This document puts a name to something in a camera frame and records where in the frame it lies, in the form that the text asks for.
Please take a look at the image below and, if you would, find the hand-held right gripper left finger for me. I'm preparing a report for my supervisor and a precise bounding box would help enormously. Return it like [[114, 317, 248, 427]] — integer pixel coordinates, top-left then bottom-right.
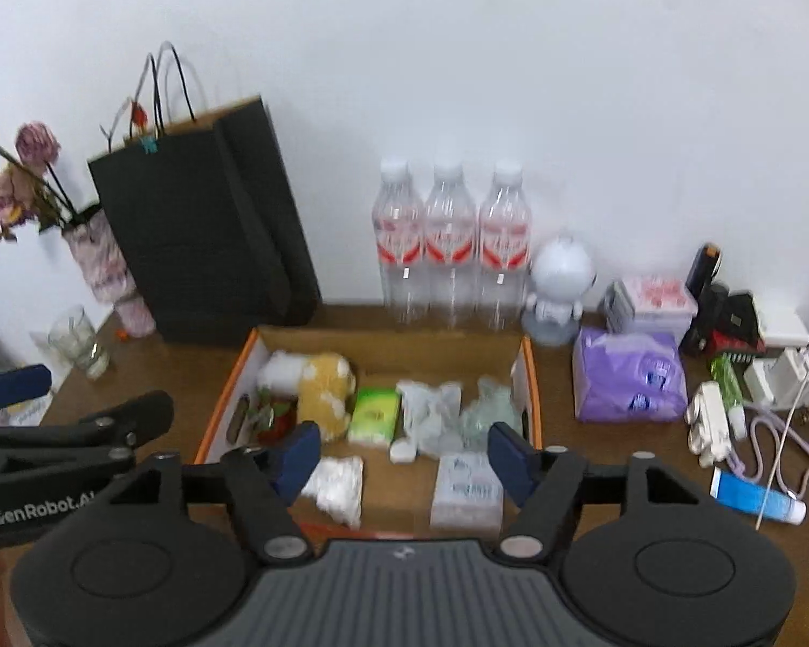
[[104, 419, 325, 563]]

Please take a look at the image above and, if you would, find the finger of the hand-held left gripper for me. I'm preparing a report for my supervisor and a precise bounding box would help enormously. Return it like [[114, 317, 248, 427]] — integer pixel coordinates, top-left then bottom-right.
[[0, 389, 175, 465], [0, 364, 53, 414]]

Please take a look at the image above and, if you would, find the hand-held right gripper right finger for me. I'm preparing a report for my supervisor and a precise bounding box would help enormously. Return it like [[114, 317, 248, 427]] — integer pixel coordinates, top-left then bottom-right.
[[487, 419, 705, 563]]

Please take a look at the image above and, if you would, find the red strawberry toy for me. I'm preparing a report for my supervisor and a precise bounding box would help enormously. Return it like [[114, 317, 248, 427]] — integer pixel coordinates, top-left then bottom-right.
[[243, 387, 299, 447]]

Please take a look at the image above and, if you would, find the clear cotton swab box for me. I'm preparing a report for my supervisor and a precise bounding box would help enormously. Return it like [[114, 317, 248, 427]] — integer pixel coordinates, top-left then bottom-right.
[[430, 451, 506, 532]]

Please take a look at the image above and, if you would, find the green tissue packet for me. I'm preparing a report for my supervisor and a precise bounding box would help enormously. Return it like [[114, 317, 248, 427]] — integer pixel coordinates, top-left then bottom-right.
[[347, 387, 402, 447]]

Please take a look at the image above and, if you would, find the large white tissue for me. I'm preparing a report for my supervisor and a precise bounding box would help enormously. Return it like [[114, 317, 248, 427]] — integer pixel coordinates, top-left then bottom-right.
[[396, 379, 464, 459]]

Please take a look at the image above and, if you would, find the red cardboard box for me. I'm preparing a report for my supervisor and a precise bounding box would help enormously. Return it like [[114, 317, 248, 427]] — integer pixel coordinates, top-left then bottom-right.
[[194, 325, 544, 543]]

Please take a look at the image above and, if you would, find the clear greenish plastic wrap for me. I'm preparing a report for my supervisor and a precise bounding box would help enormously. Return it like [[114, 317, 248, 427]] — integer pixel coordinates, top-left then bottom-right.
[[458, 377, 523, 452]]

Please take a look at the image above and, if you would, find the yellow plush toy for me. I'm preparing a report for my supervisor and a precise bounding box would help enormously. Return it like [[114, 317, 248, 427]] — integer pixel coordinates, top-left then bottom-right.
[[297, 352, 358, 442]]

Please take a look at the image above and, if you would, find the clear drinking glass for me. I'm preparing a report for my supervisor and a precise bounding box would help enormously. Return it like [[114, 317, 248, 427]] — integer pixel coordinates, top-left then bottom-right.
[[47, 305, 112, 378]]

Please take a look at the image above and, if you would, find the white fluffy pad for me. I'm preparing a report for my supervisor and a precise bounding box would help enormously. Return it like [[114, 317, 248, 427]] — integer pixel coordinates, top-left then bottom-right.
[[256, 349, 311, 393]]

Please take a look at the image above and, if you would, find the purple plastic packet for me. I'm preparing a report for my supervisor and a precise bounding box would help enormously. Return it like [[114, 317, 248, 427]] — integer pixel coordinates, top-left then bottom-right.
[[572, 325, 689, 423]]

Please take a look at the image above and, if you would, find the pink mottled vase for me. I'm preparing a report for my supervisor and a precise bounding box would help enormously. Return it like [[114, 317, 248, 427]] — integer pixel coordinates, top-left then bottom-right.
[[62, 205, 157, 338]]

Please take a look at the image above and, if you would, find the black paper bag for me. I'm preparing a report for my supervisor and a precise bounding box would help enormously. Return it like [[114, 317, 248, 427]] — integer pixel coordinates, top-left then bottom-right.
[[87, 42, 323, 346]]

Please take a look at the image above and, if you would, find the white round robot toy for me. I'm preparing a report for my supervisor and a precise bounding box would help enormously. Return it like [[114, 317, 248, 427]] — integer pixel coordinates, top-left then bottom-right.
[[520, 232, 599, 346]]

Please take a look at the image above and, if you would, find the dried rose bouquet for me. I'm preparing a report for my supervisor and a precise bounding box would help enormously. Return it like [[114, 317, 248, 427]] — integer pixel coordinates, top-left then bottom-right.
[[0, 121, 75, 264]]

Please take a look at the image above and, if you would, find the pink and white box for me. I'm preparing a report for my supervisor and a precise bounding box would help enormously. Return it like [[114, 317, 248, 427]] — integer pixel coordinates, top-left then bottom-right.
[[607, 274, 698, 345]]

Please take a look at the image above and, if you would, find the clear water bottle red label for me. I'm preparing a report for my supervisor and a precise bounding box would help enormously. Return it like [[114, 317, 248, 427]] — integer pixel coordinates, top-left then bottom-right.
[[477, 159, 533, 333], [372, 156, 426, 326], [423, 160, 479, 331]]

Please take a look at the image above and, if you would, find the small green bottle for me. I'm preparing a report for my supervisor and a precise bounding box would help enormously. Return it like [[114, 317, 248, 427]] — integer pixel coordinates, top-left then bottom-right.
[[709, 354, 748, 439]]

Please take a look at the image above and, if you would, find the blue and white tube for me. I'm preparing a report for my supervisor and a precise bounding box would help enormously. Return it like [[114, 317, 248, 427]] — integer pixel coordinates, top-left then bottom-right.
[[709, 466, 808, 525]]

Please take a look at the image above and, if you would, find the black and red case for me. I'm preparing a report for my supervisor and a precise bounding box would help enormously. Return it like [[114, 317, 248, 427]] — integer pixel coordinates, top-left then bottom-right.
[[681, 286, 767, 358]]

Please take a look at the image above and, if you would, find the black lighter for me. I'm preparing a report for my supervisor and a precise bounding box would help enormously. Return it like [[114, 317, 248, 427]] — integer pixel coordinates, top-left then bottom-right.
[[688, 243, 724, 306]]

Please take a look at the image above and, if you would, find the white power adapter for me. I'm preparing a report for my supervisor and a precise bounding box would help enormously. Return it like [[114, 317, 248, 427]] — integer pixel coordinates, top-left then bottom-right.
[[745, 347, 809, 409]]

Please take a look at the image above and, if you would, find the white charger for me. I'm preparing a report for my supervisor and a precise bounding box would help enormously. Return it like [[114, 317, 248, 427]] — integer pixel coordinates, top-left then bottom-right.
[[755, 306, 809, 348]]

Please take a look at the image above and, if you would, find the purple cable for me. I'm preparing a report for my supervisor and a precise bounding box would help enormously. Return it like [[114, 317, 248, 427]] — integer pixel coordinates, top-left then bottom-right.
[[728, 411, 809, 521]]

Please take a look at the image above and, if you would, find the white cable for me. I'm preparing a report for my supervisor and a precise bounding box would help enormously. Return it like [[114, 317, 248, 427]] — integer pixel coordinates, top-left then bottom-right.
[[755, 342, 809, 533]]

